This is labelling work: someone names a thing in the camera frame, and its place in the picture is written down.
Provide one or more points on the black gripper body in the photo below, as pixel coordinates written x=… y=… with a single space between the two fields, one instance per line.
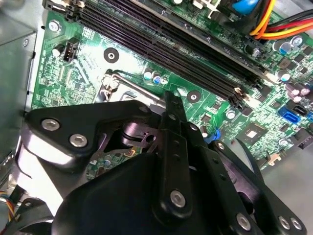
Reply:
x=110 y=200

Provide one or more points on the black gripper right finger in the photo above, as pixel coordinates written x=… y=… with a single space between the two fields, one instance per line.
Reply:
x=220 y=171

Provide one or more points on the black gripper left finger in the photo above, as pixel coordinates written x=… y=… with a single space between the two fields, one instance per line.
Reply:
x=73 y=127

